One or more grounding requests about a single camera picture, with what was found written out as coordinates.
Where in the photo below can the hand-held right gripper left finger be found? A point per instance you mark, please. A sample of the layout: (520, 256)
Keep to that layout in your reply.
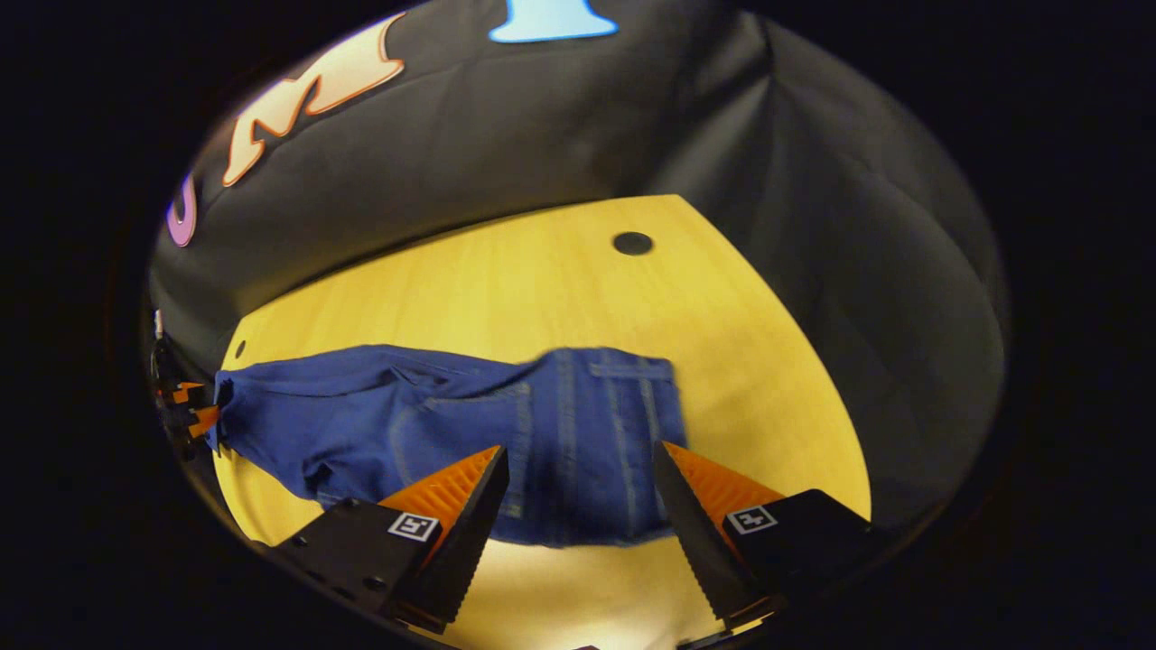
(470, 524)

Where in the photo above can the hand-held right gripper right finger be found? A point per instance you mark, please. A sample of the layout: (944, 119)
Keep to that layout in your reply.
(691, 524)

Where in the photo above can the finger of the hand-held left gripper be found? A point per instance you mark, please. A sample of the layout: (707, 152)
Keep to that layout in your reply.
(191, 393)
(203, 422)

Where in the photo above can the blue jeans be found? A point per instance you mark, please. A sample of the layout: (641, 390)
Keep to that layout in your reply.
(406, 424)

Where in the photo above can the black backdrop cloth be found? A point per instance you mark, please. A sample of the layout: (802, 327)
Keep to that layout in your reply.
(542, 126)

